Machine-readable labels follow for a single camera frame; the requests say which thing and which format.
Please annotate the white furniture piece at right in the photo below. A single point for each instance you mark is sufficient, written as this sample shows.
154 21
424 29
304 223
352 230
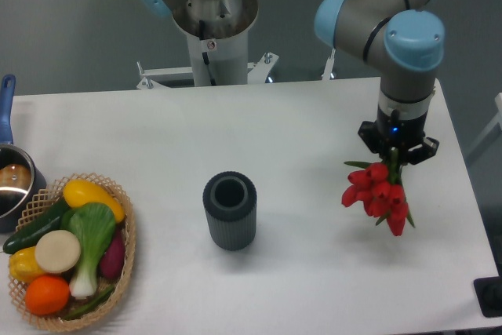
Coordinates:
487 136

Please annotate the dark grey ribbed vase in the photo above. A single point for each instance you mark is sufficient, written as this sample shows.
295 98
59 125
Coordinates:
230 202

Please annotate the red tulip bouquet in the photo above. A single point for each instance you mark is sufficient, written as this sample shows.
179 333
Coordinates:
378 187

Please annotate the orange fruit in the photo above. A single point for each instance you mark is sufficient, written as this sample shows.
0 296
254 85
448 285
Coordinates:
46 295

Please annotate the blue handled saucepan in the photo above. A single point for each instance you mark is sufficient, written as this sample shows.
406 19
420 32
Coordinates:
20 177

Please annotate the white metal base frame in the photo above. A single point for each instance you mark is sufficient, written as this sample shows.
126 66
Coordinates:
259 72

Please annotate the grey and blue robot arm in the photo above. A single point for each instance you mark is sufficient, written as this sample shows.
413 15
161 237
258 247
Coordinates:
399 38

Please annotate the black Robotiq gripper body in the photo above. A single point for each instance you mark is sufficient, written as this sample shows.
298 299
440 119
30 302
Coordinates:
398 133

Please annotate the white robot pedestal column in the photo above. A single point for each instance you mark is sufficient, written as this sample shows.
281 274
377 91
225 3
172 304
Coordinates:
217 39

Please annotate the black device at table edge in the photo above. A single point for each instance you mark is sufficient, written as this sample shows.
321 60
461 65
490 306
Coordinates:
488 293

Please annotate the woven wicker basket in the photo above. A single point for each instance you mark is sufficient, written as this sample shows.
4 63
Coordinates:
38 205

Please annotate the yellow bell pepper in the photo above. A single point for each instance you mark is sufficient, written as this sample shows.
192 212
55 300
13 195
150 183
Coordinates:
24 267

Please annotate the beige round disc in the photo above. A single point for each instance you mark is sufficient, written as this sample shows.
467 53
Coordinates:
57 251

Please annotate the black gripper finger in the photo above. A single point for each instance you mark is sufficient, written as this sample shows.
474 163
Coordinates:
425 150
371 137

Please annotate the green bok choy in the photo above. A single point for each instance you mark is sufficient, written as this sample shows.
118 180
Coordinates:
94 226

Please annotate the purple sweet potato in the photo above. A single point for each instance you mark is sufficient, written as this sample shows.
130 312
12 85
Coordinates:
111 263

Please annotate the green chili pepper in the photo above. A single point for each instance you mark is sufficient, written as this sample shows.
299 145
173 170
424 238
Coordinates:
90 306

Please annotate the dark green cucumber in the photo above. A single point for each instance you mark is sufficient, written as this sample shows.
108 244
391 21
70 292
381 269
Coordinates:
31 233

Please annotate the yellow squash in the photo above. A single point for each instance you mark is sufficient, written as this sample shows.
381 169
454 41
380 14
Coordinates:
79 192

